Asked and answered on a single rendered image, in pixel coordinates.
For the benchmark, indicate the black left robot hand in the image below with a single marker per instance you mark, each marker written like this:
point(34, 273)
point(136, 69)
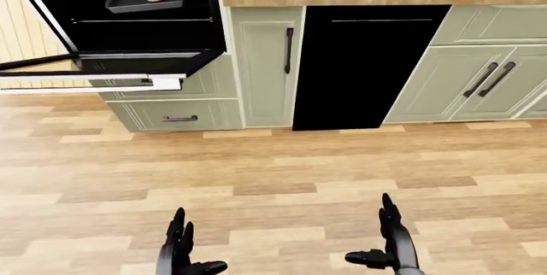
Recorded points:
point(173, 251)

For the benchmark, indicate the green false drawer front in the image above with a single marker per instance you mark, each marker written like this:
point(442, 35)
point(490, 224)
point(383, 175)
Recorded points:
point(491, 25)

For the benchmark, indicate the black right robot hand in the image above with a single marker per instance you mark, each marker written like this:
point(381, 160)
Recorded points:
point(397, 243)

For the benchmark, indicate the black baking tray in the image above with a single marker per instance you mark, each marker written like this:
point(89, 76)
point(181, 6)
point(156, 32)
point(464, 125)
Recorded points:
point(145, 2)

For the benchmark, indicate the black oven door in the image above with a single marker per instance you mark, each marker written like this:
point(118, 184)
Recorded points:
point(92, 76)

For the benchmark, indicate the green cabinet drawer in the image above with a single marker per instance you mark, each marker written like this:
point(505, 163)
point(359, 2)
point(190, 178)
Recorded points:
point(201, 79)
point(175, 115)

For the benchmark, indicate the narrow green cabinet door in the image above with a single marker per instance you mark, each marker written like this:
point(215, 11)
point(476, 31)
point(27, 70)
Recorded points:
point(267, 67)

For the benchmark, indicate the black dishwasher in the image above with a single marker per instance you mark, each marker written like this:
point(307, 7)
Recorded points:
point(363, 67)

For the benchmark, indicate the black oven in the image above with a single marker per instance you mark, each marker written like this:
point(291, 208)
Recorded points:
point(128, 15)

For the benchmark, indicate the oven rack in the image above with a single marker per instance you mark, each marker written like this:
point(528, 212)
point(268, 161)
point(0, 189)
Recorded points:
point(143, 20)

